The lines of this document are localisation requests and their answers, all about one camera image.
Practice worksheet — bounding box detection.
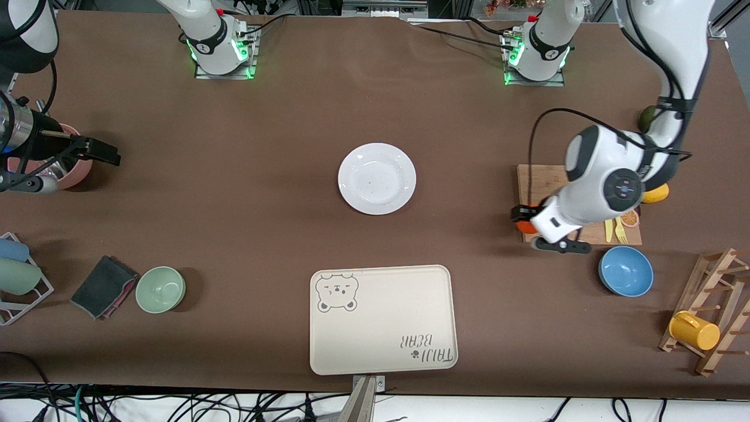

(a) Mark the orange fruit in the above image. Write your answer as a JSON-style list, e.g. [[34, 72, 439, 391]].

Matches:
[[516, 205, 538, 234]]

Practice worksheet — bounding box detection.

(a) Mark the white round plate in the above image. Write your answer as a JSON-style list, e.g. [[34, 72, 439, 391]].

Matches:
[[338, 142, 417, 216]]

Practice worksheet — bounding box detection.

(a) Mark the pink bowl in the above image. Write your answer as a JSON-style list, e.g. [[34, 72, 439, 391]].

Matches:
[[9, 123, 93, 190]]

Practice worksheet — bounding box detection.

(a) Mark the wooden cutting board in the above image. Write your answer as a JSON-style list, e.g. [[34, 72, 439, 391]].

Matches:
[[517, 164, 643, 246]]

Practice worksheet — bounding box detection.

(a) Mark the pale blue cup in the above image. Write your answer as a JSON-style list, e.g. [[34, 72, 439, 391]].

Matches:
[[0, 237, 30, 263]]

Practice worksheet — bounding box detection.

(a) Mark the blue bowl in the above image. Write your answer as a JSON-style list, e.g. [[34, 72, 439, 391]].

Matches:
[[598, 246, 654, 298]]

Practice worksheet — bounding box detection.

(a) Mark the dark grey folded cloth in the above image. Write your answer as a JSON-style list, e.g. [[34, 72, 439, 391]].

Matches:
[[70, 255, 139, 321]]

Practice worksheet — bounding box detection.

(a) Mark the pale green cup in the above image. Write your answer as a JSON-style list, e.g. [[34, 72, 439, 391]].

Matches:
[[0, 258, 43, 296]]

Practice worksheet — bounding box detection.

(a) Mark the pale green bowl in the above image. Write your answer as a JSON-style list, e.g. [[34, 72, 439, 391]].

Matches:
[[135, 266, 186, 314]]

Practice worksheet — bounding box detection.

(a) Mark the pink folded cloth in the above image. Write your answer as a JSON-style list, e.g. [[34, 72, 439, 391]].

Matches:
[[100, 280, 138, 321]]

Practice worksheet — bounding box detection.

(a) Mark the cream tray with bear print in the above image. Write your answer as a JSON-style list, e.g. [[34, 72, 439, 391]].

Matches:
[[309, 264, 459, 376]]

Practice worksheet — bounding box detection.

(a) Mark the brown table cover cloth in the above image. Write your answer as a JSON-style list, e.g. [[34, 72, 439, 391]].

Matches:
[[0, 9, 750, 402]]

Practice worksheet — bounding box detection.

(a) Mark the colourful toy pile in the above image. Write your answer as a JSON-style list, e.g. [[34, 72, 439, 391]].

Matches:
[[485, 0, 531, 15]]

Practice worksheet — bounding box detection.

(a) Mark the yellow mug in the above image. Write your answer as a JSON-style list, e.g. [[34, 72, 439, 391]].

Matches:
[[669, 311, 721, 351]]

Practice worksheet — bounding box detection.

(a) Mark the wooden mug rack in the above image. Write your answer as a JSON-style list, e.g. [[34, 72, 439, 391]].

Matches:
[[659, 248, 750, 377]]

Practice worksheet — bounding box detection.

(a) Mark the grey metal box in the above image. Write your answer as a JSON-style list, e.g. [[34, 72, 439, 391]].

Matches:
[[342, 0, 429, 17]]

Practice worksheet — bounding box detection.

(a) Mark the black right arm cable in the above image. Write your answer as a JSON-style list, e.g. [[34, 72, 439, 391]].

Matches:
[[0, 59, 59, 191]]

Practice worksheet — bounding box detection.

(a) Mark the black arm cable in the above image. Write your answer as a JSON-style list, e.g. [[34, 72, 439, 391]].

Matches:
[[0, 59, 59, 191], [529, 0, 698, 206]]

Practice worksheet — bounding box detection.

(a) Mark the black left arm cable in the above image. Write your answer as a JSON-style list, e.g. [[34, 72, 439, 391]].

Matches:
[[529, 0, 698, 206]]

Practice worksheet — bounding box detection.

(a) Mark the metal base plate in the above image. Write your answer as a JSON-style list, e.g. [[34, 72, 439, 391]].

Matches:
[[503, 29, 566, 87], [195, 26, 257, 80]]

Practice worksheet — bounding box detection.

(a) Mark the white wire cup rack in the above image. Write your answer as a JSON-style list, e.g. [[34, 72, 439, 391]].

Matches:
[[0, 232, 55, 326]]

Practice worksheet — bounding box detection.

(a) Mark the black table cable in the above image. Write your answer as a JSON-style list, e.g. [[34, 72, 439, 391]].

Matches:
[[407, 16, 513, 50], [237, 13, 294, 37]]

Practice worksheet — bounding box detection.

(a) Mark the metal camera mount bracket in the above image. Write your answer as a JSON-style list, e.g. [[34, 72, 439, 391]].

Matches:
[[337, 375, 386, 422]]

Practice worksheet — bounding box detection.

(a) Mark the aluminium frame profile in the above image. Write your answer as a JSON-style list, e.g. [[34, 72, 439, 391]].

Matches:
[[709, 0, 750, 40]]

